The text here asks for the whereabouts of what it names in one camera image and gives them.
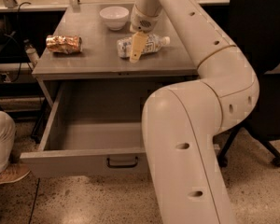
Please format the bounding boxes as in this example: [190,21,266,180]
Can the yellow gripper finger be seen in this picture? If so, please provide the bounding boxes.
[130,32,147,63]

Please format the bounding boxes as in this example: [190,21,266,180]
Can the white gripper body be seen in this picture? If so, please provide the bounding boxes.
[130,5,161,33]

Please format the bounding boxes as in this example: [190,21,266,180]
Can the clear blue plastic bottle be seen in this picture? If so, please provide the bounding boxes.
[117,34,171,59]

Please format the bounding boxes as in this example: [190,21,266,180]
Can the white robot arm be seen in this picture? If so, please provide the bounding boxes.
[131,0,259,224]

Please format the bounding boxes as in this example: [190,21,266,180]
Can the open grey top drawer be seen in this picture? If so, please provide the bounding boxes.
[20,79,221,177]

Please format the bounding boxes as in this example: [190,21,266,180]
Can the small bottle beside cabinet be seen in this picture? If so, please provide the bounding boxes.
[24,39,39,67]

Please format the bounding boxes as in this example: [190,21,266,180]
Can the white ceramic bowl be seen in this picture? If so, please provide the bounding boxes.
[99,6,130,31]

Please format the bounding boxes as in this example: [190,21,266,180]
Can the grey metal cabinet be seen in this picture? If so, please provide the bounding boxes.
[33,4,197,104]

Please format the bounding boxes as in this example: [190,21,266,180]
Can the crumpled gold chip bag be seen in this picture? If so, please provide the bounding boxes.
[46,35,82,54]

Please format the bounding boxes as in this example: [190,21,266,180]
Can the black office chair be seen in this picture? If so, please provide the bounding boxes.
[217,0,280,167]

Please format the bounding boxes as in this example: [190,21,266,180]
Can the person leg beige trousers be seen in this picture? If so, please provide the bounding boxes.
[0,111,16,174]

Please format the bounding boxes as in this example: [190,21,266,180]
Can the tan shoe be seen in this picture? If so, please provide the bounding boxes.
[0,163,30,185]

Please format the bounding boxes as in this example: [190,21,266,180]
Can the black drawer handle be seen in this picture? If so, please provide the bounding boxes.
[106,157,138,169]

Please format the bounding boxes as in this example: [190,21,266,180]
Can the black floor cable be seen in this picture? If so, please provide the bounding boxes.
[27,177,41,224]

